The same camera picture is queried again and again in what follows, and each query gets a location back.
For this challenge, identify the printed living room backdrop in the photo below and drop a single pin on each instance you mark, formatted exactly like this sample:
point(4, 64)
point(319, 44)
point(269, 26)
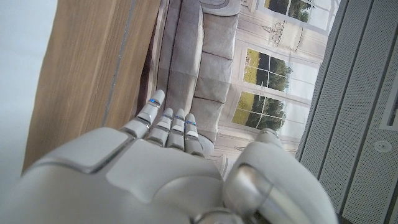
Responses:
point(248, 62)

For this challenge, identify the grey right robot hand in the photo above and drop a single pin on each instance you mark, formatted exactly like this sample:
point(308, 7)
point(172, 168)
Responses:
point(149, 180)

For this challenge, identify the round ceiling sensor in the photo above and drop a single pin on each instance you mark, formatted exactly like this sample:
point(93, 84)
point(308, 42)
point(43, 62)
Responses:
point(382, 146)

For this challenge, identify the ceiling vent slot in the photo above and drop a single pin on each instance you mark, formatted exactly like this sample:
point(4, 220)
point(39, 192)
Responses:
point(391, 115)

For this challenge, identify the white paper sheet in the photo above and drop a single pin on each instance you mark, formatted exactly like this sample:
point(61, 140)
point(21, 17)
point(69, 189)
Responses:
point(21, 77)

